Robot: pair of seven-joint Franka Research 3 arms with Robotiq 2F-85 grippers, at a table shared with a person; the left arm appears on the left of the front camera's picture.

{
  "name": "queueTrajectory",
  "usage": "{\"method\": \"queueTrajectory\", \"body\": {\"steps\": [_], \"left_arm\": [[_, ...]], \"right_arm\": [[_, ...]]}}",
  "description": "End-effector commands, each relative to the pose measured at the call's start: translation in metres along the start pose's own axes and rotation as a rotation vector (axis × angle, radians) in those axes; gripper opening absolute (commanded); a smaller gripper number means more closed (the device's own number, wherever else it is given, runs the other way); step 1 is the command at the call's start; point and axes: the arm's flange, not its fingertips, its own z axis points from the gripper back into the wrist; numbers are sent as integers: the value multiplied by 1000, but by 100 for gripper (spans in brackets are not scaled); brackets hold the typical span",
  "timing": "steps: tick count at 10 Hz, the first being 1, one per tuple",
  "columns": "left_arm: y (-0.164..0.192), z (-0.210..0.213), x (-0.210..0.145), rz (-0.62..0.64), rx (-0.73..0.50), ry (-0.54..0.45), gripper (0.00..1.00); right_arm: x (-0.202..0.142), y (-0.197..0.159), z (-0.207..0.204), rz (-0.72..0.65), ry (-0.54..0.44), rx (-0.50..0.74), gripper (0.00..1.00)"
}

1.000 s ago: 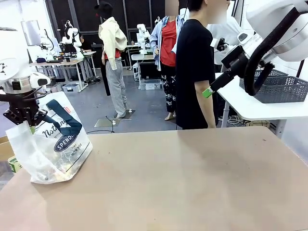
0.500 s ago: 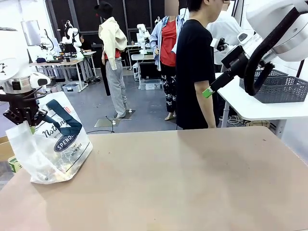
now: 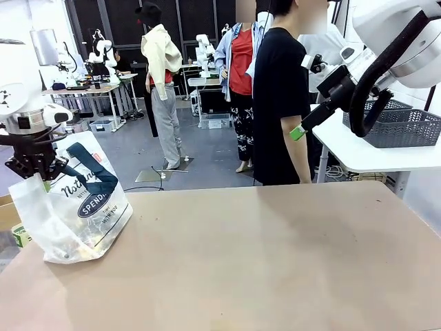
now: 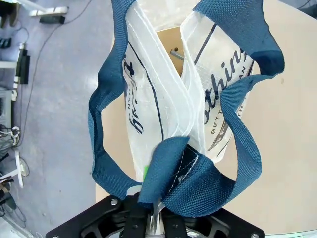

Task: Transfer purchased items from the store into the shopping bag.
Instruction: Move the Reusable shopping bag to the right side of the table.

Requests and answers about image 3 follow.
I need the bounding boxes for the person's right forearm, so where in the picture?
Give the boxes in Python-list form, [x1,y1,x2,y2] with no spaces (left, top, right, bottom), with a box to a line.
[280,117,313,181]

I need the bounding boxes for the mannequin with beige jacket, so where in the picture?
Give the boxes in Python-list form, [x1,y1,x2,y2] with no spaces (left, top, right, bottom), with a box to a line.
[134,1,184,170]

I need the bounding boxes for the person in black t-shirt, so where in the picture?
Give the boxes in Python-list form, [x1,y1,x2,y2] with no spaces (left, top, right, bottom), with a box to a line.
[252,0,329,188]

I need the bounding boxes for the grey storage bin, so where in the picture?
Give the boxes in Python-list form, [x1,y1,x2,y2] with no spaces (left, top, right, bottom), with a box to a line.
[89,118,116,134]

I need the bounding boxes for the translucent shopping bag navy handles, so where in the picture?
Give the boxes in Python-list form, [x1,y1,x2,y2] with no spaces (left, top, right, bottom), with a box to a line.
[8,130,134,265]

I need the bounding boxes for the grey panel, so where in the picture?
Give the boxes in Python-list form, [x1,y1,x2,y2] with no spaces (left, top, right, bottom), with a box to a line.
[30,28,60,67]

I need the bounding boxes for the white side table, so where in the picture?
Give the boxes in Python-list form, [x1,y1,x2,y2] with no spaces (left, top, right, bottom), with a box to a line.
[311,103,441,184]

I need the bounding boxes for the black left arm cable bundle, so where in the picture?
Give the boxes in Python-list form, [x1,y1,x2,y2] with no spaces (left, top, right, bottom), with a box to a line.
[32,123,67,146]

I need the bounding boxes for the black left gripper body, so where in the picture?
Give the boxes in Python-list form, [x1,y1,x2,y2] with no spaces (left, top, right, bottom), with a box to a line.
[0,132,58,174]

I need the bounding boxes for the seated person in black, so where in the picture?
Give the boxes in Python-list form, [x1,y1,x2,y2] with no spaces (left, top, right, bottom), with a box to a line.
[113,49,133,75]

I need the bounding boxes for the metal floor plate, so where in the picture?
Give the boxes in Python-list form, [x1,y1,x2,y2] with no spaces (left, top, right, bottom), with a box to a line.
[134,168,190,183]

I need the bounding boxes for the clear storage bin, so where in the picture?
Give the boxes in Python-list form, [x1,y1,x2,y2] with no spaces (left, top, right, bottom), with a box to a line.
[200,112,232,130]

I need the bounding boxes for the green and white carton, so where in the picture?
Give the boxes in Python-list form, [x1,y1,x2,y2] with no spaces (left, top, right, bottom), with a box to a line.
[11,221,34,249]

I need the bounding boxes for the wood-top background table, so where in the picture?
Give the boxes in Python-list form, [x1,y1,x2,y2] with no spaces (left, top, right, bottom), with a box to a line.
[187,77,222,126]
[41,72,139,132]

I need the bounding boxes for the brown cardboard box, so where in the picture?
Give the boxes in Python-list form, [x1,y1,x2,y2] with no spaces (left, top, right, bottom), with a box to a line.
[0,194,22,232]

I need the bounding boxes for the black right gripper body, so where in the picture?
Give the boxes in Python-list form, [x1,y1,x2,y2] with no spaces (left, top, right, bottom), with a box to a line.
[316,65,358,103]

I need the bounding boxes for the person in white shirt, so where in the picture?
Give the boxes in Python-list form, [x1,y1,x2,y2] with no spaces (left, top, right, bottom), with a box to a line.
[297,20,349,105]

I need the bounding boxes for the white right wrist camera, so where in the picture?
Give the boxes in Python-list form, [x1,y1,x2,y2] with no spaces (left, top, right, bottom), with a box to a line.
[300,53,329,74]

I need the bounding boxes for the black slanted pole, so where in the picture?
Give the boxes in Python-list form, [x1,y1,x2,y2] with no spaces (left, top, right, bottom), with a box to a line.
[423,86,437,112]

